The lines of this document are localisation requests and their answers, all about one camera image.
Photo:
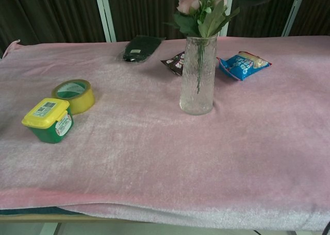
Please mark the pink artificial rose bouquet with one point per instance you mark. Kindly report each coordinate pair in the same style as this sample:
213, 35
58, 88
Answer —
206, 21

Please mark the tall textured glass vase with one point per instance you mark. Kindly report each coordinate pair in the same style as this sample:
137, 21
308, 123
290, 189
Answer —
190, 96

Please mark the blue snack packet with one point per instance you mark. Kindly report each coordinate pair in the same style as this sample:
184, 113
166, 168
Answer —
239, 67

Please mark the dark brown snack packet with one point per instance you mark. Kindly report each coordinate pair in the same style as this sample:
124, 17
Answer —
174, 63

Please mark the black item in clear bag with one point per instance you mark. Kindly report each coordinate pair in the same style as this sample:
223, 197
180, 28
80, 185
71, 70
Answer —
139, 49

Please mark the pink plush table cloth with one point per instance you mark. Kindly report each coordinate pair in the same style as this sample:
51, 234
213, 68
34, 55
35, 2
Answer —
154, 155

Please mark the yellow packing tape roll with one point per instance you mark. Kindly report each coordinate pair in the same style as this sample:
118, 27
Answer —
82, 101

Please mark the dark brown curtain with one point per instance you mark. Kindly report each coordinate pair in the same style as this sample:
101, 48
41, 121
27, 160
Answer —
51, 13

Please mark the green tub with yellow lid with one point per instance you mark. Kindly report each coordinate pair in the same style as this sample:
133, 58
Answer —
46, 111

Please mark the dark green under mat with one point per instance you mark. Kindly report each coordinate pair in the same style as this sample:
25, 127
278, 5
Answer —
31, 211

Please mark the white metal frame post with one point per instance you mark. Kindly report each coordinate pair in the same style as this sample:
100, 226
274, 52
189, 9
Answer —
104, 13
223, 29
294, 13

